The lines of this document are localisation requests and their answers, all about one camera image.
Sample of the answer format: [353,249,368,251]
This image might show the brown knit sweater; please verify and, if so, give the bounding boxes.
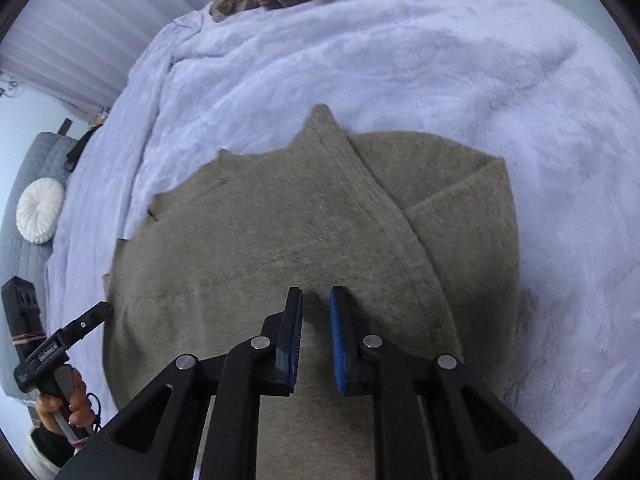
[102,104,521,480]

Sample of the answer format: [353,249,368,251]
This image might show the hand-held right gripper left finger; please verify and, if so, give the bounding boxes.
[55,287,304,480]

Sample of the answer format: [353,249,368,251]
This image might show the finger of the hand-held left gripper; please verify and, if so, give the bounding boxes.
[59,301,114,347]

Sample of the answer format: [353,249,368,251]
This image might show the round white pleated cushion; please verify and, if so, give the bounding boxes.
[16,178,66,244]

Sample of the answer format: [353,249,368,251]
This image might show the black bag with straps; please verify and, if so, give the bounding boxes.
[58,117,108,175]

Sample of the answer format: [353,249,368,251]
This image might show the person's left forearm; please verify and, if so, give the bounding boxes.
[25,424,77,480]

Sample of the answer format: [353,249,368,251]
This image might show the person's left hand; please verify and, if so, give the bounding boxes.
[35,367,97,442]

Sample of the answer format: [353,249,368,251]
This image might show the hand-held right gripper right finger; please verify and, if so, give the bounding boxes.
[327,286,574,480]

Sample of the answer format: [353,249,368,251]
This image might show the pale pleated curtain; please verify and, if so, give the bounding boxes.
[0,0,217,122]

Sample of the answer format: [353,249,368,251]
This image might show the lavender fleece blanket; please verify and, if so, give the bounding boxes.
[47,0,640,480]

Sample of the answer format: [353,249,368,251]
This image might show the grey quilted sofa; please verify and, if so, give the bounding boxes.
[0,132,78,401]

